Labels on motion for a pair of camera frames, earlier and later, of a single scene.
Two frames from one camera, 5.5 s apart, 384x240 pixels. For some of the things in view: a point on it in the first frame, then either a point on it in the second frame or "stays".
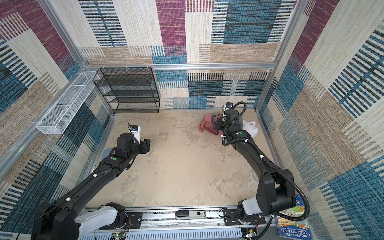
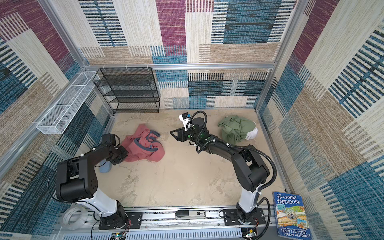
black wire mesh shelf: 129,90 stays
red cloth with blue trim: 208,123 -> 143,145
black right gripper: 219,121 -> 181,133
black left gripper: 145,146 -> 124,154
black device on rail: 189,214 stays
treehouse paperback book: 286,230 stays
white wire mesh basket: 55,121 stays
